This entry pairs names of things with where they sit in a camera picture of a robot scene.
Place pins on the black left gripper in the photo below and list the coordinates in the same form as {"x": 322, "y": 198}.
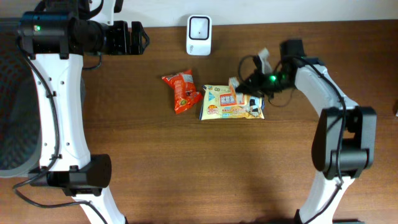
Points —
{"x": 125, "y": 37}

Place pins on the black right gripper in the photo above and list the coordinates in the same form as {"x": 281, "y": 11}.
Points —
{"x": 252, "y": 83}

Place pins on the small orange snack packet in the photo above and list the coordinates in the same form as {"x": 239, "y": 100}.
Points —
{"x": 238, "y": 97}

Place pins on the yellow wet wipes pack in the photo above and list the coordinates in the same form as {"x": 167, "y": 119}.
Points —
{"x": 219, "y": 103}

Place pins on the red snack bag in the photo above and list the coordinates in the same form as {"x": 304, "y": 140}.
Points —
{"x": 185, "y": 92}

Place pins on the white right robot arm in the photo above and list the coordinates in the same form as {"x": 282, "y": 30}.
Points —
{"x": 344, "y": 141}

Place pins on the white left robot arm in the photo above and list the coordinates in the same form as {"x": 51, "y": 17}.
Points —
{"x": 89, "y": 188}

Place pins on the white barcode scanner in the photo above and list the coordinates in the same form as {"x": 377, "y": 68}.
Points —
{"x": 199, "y": 35}

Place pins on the grey plastic lattice basket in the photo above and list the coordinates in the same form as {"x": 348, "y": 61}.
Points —
{"x": 15, "y": 124}

